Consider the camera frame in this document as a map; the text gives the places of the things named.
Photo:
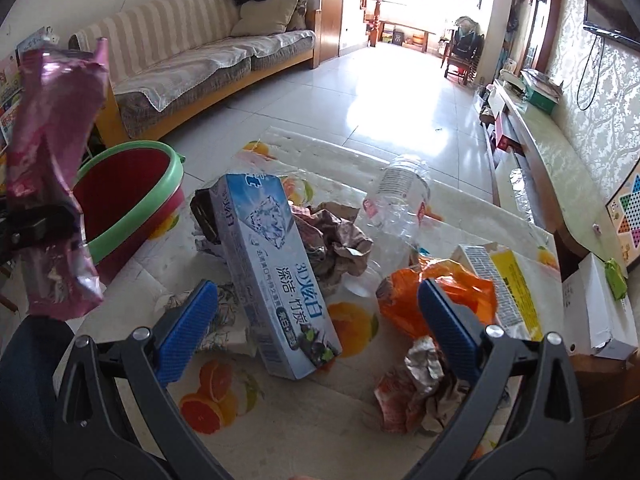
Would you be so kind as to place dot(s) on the blue toothpaste box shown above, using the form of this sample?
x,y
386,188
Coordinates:
x,y
270,270

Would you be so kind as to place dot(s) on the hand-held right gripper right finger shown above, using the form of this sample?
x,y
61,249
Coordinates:
x,y
450,330

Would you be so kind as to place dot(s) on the dark brown wrapper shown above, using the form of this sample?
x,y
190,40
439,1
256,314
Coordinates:
x,y
202,215

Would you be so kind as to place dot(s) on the beige pillow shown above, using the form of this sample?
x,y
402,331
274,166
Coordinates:
x,y
265,15

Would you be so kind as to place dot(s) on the yellow and white carton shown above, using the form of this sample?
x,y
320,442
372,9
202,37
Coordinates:
x,y
510,285

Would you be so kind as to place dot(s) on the pink plastic wrapper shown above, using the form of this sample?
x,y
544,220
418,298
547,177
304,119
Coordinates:
x,y
50,110

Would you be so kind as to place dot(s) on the star checkers board game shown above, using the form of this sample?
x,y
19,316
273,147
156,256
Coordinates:
x,y
627,215

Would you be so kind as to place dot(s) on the red box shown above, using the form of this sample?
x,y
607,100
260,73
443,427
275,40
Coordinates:
x,y
505,137

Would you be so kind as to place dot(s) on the orange fruit print tablecloth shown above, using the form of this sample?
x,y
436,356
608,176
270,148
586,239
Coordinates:
x,y
320,410

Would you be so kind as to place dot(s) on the green box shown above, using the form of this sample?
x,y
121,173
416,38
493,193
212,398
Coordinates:
x,y
537,97

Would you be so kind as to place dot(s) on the red foil wrapper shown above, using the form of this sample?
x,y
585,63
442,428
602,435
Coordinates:
x,y
405,395

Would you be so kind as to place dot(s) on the red bin with green rim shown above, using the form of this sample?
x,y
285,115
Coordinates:
x,y
120,185

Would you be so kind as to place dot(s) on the white cardboard box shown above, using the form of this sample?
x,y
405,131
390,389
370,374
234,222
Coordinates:
x,y
590,305

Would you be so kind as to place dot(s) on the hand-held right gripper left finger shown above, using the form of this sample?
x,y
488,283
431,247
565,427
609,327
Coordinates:
x,y
185,327

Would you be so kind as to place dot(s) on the clear plastic bottle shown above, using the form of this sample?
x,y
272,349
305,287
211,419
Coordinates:
x,y
400,185

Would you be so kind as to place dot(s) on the striped sofa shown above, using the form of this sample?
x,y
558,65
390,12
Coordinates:
x,y
190,60

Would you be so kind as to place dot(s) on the wall television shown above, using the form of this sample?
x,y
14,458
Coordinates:
x,y
607,5

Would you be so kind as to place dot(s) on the long wooden television cabinet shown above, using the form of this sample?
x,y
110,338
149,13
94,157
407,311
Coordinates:
x,y
545,160

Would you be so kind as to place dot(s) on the brown paper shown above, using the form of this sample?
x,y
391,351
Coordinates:
x,y
330,245

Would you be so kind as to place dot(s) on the floral wrapper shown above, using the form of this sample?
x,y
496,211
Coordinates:
x,y
227,320

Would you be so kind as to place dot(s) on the green packet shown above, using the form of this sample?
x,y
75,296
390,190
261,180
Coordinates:
x,y
616,280

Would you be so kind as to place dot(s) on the dark blue cloth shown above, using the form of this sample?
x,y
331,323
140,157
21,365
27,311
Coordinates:
x,y
25,385

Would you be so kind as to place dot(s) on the wooden chair with bags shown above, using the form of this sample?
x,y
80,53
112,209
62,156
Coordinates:
x,y
462,55

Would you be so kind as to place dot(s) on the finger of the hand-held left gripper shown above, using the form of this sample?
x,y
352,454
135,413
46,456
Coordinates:
x,y
40,227

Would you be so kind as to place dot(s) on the orange plastic bag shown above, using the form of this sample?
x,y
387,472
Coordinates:
x,y
395,300

